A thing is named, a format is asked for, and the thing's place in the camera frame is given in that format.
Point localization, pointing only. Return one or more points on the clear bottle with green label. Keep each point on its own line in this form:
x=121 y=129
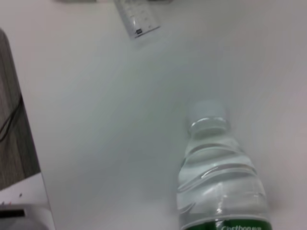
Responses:
x=220 y=179

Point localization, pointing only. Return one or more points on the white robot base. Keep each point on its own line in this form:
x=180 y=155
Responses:
x=28 y=215

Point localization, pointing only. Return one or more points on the transparent plastic ruler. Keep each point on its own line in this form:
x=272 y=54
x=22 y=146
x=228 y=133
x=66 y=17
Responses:
x=139 y=19

